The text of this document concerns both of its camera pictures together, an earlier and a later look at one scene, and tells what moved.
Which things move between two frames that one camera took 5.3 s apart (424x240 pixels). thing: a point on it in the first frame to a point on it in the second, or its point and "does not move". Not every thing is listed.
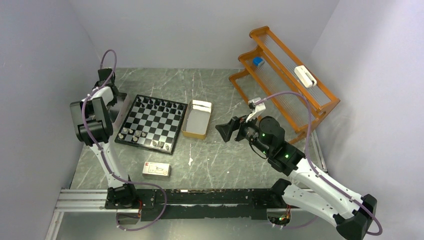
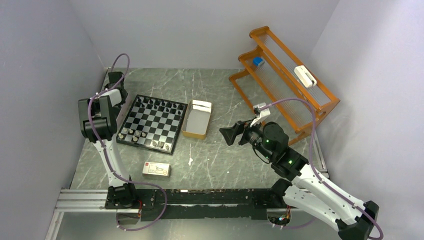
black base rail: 192,204 does not move
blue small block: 256,60 does not move
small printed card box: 156,169 does not move
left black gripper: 113,102 to 121,103
